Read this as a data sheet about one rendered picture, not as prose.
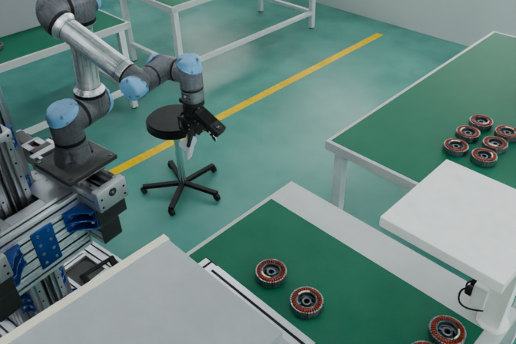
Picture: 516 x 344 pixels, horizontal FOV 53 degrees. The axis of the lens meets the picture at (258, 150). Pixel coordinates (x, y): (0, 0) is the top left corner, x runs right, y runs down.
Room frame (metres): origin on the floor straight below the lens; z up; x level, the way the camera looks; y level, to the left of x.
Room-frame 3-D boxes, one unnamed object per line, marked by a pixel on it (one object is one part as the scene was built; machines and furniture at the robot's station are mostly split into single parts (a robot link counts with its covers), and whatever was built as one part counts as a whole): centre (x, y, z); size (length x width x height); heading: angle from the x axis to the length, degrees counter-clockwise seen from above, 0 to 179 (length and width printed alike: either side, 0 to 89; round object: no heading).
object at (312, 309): (1.13, -0.15, 0.77); 0.11 x 0.11 x 0.04
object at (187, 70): (1.50, 0.21, 1.45); 0.09 x 0.08 x 0.11; 60
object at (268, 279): (1.26, -0.03, 0.77); 0.11 x 0.11 x 0.04
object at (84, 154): (1.63, 0.70, 1.09); 0.15 x 0.15 x 0.10
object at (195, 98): (1.49, 0.21, 1.37); 0.08 x 0.08 x 0.05
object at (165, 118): (2.71, 0.49, 0.28); 0.54 x 0.49 x 0.56; 44
